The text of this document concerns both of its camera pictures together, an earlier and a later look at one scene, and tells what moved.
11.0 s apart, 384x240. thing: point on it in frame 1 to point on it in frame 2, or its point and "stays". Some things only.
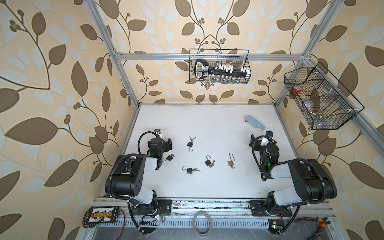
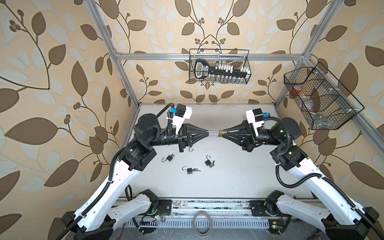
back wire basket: x=219 y=66 stays
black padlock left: x=169 y=157 stays
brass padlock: x=230 y=163 to x=216 y=134
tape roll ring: x=193 y=223 stays
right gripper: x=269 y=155 to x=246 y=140
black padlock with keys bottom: x=190 y=170 stays
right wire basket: x=326 y=104 stays
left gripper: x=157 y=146 to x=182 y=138
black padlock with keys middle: x=208 y=162 stays
